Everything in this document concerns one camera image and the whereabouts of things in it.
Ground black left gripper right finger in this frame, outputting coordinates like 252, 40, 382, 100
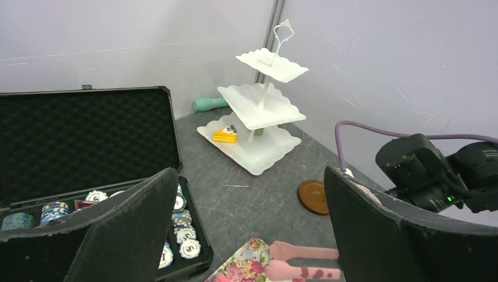
324, 167, 497, 281

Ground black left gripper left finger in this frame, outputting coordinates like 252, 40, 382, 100
1, 168, 178, 281

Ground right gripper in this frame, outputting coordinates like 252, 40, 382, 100
375, 133, 473, 213

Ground pink-handled metal tongs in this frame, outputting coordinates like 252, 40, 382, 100
264, 241, 342, 281

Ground yellow kiwi cake slice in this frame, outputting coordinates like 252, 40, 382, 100
212, 125, 238, 143

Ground green swirl roll cake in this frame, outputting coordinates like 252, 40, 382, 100
254, 128, 264, 136

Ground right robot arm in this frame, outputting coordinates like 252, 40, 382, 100
375, 133, 497, 213

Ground red triangle dealer button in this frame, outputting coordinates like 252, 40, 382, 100
75, 200, 97, 211

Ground medium brown wooden coaster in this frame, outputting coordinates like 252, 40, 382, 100
297, 180, 329, 216

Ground black poker chip case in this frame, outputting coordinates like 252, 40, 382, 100
1, 85, 214, 281

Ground floral serving tray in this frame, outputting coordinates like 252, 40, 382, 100
206, 238, 273, 282

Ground green cylindrical object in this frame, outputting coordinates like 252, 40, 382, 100
192, 98, 229, 112

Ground white three-tier cake stand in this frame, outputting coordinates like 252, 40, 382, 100
197, 20, 308, 176

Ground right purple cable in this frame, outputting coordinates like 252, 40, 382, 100
334, 120, 498, 172

